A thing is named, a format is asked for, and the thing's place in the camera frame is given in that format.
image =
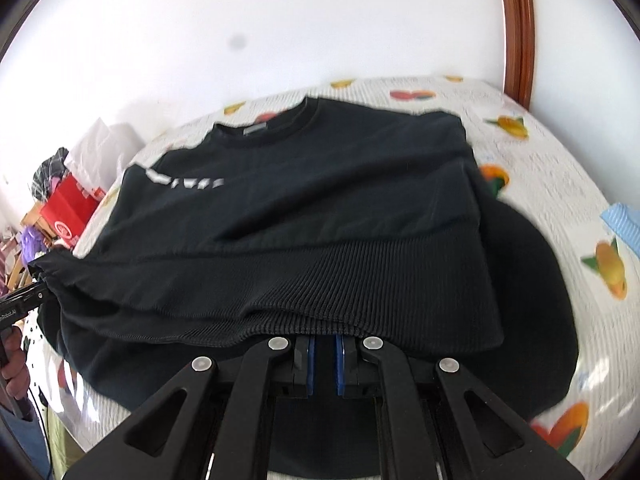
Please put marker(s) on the person's blue jeans leg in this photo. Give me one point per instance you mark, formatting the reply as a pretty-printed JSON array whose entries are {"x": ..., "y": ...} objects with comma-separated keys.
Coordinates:
[{"x": 20, "y": 440}]

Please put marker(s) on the brown wooden door frame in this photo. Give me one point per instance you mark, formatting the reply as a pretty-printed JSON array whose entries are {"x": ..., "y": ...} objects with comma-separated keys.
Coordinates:
[{"x": 517, "y": 25}]

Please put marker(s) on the wooden headboard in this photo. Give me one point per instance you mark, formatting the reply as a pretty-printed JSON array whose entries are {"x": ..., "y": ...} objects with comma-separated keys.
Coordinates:
[{"x": 30, "y": 217}]

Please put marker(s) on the fruit print tablecloth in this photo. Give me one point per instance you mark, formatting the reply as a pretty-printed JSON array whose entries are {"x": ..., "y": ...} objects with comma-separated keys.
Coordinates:
[{"x": 550, "y": 175}]

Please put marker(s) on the light blue striped cloth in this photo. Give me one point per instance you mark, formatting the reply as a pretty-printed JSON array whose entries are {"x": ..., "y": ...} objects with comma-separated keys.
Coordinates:
[{"x": 625, "y": 225}]

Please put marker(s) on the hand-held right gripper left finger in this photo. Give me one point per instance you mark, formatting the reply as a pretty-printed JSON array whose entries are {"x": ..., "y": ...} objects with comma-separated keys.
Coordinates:
[{"x": 310, "y": 365}]

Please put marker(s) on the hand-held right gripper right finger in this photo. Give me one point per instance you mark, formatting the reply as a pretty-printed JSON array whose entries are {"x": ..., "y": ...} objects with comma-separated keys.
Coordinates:
[{"x": 341, "y": 365}]

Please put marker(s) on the red paper bag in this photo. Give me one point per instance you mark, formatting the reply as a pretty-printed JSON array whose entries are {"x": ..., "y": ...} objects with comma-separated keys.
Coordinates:
[{"x": 65, "y": 210}]

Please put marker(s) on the purple bag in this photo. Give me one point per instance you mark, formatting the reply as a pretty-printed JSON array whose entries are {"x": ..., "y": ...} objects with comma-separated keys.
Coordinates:
[{"x": 31, "y": 240}]

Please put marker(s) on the green blanket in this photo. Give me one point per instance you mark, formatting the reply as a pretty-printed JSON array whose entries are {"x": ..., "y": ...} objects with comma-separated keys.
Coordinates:
[{"x": 62, "y": 440}]

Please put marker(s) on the white dotted quilt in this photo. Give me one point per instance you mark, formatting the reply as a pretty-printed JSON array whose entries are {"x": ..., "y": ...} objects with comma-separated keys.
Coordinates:
[{"x": 35, "y": 325}]

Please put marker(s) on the white plastic bag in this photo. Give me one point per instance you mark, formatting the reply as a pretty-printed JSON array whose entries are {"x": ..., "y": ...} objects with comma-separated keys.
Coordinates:
[{"x": 100, "y": 145}]

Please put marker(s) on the black sweatshirt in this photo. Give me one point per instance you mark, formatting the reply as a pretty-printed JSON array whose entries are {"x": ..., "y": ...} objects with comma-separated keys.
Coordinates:
[{"x": 310, "y": 210}]

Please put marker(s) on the grey checked cloth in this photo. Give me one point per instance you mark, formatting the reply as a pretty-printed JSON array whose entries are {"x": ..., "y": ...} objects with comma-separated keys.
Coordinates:
[{"x": 47, "y": 175}]

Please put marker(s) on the person's left hand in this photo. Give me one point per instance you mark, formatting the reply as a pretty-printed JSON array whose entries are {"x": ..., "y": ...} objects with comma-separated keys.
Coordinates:
[{"x": 17, "y": 370}]

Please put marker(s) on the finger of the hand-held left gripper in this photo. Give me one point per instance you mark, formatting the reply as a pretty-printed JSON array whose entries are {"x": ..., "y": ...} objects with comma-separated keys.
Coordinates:
[{"x": 32, "y": 296}]

